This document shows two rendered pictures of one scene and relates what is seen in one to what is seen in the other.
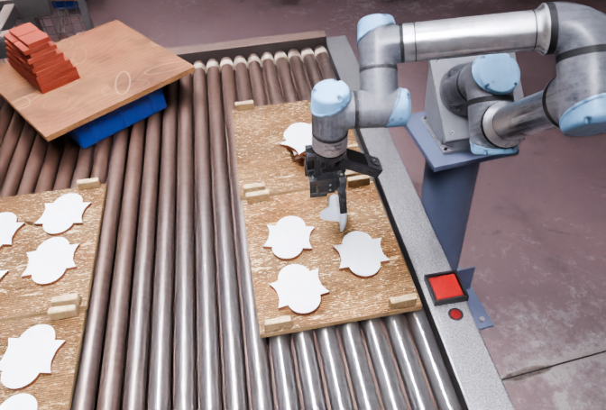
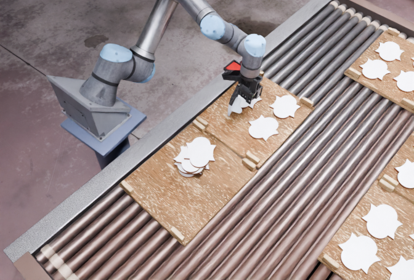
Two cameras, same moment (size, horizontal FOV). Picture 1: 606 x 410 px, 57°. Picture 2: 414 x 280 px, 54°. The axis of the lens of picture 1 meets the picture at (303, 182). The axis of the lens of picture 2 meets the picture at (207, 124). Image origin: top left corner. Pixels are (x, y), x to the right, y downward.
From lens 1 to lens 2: 1.91 m
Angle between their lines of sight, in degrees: 76
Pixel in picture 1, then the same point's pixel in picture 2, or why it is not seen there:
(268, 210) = (254, 150)
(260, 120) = (183, 215)
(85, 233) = (353, 225)
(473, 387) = (267, 48)
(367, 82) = (237, 32)
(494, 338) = not seen: hidden behind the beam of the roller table
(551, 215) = (16, 173)
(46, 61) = not seen: outside the picture
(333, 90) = (256, 37)
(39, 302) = (398, 201)
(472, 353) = not seen: hidden behind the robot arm
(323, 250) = (256, 112)
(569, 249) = (45, 155)
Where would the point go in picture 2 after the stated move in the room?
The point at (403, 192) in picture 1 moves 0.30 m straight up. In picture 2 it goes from (187, 108) to (185, 59)
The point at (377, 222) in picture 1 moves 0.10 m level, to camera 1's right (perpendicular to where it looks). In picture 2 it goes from (221, 103) to (206, 90)
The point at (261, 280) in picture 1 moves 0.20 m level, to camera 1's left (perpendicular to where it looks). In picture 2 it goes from (294, 124) to (331, 153)
